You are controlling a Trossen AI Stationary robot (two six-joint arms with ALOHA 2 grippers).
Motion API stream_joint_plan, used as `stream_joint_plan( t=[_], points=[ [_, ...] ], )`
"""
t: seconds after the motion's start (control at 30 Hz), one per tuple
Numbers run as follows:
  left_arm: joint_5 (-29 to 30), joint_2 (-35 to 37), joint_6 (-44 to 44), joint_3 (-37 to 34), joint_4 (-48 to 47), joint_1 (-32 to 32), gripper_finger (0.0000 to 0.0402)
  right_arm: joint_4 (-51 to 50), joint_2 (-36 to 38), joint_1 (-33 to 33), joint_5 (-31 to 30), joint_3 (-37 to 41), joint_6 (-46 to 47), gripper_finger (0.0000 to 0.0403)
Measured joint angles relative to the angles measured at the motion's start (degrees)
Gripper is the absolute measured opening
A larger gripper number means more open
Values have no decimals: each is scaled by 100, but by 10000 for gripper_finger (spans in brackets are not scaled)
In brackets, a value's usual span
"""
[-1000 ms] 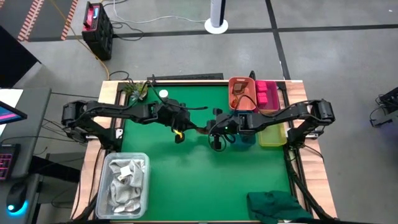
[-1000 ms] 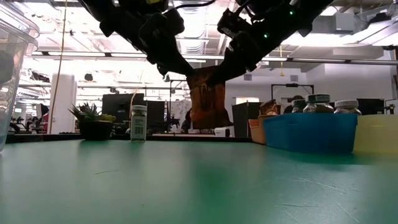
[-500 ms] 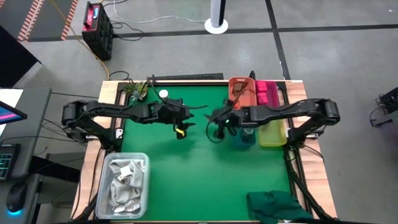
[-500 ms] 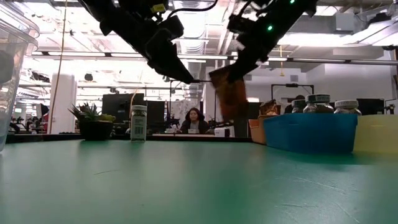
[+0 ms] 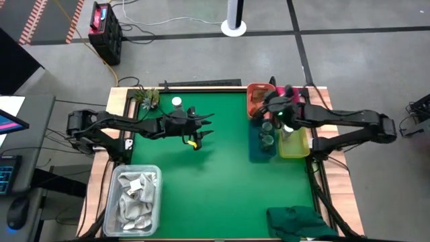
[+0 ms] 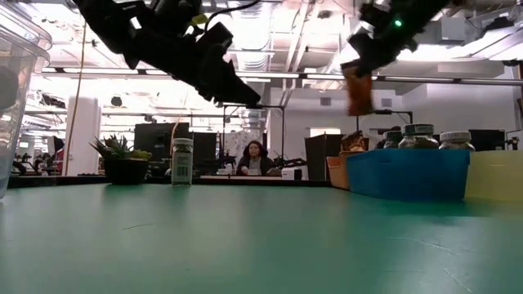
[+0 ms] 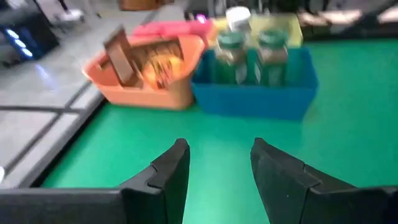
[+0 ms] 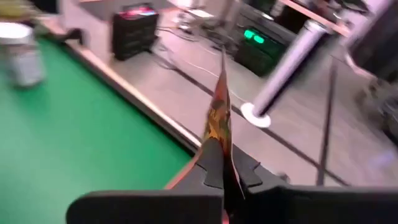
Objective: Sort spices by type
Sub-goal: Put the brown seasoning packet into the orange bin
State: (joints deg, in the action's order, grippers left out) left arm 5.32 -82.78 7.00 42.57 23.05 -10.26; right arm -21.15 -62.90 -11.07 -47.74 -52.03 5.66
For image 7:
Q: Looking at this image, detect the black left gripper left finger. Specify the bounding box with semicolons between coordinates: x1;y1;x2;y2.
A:
119;138;191;224

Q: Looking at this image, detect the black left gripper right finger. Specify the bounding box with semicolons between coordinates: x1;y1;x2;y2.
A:
250;137;358;224

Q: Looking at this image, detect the orange spice box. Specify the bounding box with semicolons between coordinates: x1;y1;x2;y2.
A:
130;42;187;91

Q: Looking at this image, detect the green-lid glass spice jar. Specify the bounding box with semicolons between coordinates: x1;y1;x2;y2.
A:
213;29;249;86
253;27;290;88

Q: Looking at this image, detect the brown spice box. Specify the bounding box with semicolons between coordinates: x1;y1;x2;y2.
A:
104;26;144;88

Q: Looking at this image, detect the white-lid spice jar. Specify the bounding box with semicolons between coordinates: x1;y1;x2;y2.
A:
225;6;252;34

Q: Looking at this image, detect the green table mat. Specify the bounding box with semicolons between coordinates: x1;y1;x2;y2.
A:
40;39;398;224

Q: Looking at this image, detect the blue plastic bin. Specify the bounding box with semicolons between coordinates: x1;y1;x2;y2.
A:
191;46;320;121

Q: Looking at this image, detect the orange plastic bin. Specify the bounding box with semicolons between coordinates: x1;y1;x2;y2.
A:
82;34;206;111

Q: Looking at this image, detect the yellow-green plastic bin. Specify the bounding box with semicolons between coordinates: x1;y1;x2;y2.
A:
211;14;304;49

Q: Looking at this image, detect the magenta plastic bin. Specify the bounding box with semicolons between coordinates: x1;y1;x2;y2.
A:
132;19;215;41

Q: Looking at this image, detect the black device with blue lights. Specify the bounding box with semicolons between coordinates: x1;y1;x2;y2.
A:
0;12;60;68

